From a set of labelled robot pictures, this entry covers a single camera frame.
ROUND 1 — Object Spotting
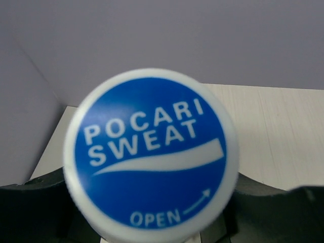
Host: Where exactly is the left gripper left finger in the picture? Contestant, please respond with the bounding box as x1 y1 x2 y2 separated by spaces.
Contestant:
1 168 101 242

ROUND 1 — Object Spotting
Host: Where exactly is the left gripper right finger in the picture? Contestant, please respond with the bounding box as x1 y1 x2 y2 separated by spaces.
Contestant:
199 172 324 243

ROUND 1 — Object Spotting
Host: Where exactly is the Pocari Sweat bottle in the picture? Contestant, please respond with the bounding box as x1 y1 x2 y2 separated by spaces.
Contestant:
62 68 239 242

